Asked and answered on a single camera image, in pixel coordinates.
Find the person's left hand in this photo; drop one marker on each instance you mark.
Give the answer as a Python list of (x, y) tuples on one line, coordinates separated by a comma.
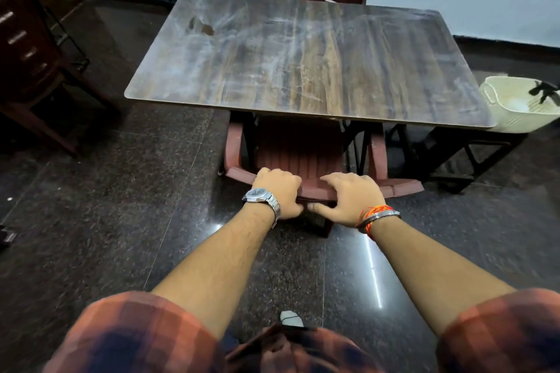
[(278, 191)]

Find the person's right hand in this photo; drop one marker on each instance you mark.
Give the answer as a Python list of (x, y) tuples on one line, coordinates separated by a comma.
[(352, 204)]

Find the person's right thumb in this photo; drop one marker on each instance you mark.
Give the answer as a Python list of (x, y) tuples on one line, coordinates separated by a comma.
[(321, 209)]

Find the person's left thumb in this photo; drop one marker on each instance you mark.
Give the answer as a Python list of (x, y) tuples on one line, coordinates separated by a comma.
[(294, 210)]

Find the reddish brown plastic chair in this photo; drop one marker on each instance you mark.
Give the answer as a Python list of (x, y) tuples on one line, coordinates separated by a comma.
[(402, 188)]

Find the person's left forearm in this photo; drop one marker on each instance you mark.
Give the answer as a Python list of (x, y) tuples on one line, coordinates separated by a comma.
[(218, 263)]

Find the person's right forearm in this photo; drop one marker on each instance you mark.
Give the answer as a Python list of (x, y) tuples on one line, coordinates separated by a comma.
[(433, 272)]

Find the silver wrist watch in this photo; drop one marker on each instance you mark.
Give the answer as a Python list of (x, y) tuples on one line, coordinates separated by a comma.
[(261, 197)]

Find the silver metal bangle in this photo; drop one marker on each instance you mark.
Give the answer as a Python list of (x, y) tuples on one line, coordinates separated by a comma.
[(380, 216)]

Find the orange plaid shirt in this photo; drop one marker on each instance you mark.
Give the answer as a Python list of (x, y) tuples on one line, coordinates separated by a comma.
[(131, 335)]

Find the white plastic basket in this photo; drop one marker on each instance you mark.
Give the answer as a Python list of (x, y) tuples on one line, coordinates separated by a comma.
[(512, 110)]

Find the black object in basket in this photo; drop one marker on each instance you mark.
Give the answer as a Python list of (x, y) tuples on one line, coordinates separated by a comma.
[(544, 91)]

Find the black metal stand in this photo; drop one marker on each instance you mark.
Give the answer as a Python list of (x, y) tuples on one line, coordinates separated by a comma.
[(65, 38)]

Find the black metal table frame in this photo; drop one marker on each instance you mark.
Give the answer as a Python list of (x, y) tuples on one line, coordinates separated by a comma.
[(442, 154)]

